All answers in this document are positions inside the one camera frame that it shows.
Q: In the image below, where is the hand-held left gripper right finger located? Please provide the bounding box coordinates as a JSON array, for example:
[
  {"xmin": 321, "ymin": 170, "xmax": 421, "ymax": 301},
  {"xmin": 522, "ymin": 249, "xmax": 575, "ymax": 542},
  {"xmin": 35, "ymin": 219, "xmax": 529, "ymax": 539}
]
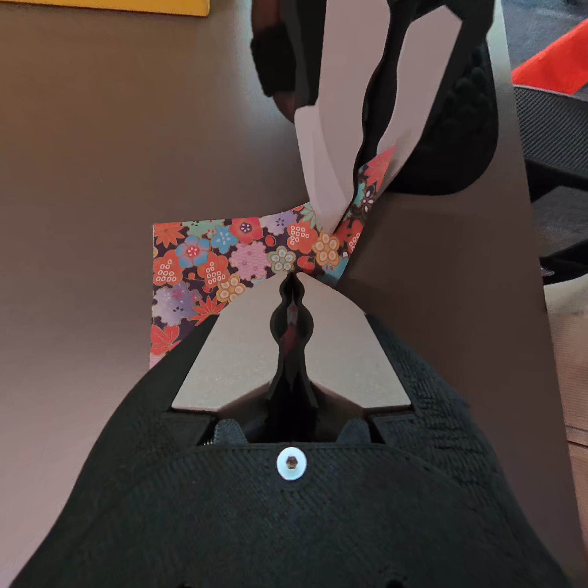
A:
[{"xmin": 292, "ymin": 273, "xmax": 412, "ymax": 412}]

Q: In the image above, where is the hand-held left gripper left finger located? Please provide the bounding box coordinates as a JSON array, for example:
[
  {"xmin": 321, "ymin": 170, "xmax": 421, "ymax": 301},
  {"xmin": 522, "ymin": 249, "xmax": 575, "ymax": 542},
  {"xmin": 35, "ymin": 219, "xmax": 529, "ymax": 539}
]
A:
[{"xmin": 169, "ymin": 273, "xmax": 294, "ymax": 413}]

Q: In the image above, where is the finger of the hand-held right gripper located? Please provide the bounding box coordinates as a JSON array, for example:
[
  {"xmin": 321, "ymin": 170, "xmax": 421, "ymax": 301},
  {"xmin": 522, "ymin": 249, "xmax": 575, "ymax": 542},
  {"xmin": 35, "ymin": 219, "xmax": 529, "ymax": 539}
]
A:
[
  {"xmin": 294, "ymin": 0, "xmax": 398, "ymax": 232},
  {"xmin": 354, "ymin": 8, "xmax": 465, "ymax": 198}
]

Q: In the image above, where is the dark flower origami paper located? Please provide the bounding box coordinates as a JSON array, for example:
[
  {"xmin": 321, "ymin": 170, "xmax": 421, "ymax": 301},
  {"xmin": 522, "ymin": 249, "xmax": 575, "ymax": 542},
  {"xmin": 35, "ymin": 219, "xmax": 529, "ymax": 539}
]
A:
[{"xmin": 150, "ymin": 147, "xmax": 398, "ymax": 368}]

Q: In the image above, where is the yellow box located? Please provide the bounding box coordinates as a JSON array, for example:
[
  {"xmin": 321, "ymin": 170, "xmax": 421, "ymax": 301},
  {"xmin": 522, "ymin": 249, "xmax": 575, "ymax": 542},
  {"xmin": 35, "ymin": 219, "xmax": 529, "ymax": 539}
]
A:
[{"xmin": 0, "ymin": 0, "xmax": 211, "ymax": 17}]

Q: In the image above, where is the person's right hand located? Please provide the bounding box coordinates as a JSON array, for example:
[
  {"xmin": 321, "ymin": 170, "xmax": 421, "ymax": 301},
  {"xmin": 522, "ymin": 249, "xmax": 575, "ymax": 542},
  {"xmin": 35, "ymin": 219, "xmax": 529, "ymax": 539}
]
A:
[{"xmin": 250, "ymin": 0, "xmax": 300, "ymax": 124}]

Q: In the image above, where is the black textured armrest pad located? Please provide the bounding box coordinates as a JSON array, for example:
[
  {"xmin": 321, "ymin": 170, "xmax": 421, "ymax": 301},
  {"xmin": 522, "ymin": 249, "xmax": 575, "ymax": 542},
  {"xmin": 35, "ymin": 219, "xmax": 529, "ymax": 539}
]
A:
[{"xmin": 395, "ymin": 42, "xmax": 501, "ymax": 195}]

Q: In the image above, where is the orange red object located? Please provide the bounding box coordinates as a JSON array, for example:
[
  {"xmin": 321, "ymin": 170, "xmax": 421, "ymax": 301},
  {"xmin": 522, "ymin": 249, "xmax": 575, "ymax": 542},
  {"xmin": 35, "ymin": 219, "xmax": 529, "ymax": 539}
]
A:
[{"xmin": 511, "ymin": 19, "xmax": 588, "ymax": 96}]

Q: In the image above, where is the black mesh chair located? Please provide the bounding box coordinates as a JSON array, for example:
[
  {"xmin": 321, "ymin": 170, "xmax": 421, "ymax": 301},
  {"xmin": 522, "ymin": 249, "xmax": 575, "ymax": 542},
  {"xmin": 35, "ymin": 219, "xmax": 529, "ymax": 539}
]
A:
[{"xmin": 513, "ymin": 86, "xmax": 588, "ymax": 278}]

